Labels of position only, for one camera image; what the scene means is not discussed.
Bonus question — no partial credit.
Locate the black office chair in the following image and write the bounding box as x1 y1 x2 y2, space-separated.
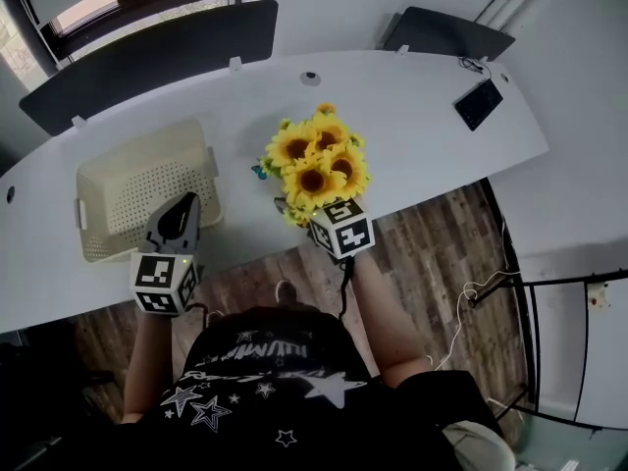
0 320 120 471

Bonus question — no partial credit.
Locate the white floor cable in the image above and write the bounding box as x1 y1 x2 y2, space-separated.
423 268 522 373

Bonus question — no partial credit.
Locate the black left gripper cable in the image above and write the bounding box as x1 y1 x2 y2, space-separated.
187 301 213 334

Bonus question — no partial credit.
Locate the wide dark desk divider panel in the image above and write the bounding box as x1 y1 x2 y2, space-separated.
18 0 281 138

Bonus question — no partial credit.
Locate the person's black shoe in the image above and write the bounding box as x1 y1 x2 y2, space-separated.
275 279 301 309

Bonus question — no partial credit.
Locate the thin black keyboard cable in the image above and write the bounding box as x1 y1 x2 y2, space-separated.
457 55 493 79

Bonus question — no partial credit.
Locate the black star-print t-shirt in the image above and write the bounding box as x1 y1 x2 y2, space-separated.
111 305 507 471

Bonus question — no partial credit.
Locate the person's left forearm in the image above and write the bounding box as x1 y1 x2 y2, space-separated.
122 310 177 425

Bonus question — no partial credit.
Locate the black metal partition frame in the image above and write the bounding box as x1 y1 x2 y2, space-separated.
469 178 628 432

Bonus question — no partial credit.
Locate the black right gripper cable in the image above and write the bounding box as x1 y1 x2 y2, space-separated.
337 256 358 324

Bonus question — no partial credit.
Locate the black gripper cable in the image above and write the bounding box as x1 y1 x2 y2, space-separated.
187 301 213 334
337 256 358 324

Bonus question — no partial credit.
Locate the person's right forearm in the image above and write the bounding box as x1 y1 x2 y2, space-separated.
349 251 434 388

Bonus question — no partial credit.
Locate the wall box with red button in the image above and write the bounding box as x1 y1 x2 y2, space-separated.
585 282 612 314

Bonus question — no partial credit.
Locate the dark-framed window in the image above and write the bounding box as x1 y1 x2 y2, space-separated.
0 0 247 76

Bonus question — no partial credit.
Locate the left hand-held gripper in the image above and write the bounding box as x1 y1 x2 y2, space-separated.
128 190 203 319

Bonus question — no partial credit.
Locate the cream perforated plastic basket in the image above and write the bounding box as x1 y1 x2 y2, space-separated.
74 117 227 265

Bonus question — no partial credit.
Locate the long white desk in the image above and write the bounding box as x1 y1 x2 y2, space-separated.
0 48 551 336

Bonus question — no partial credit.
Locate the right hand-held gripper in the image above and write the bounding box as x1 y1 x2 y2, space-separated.
307 197 377 261

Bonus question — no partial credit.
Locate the yellow sunflower bouquet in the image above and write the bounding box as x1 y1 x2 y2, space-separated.
250 101 373 230

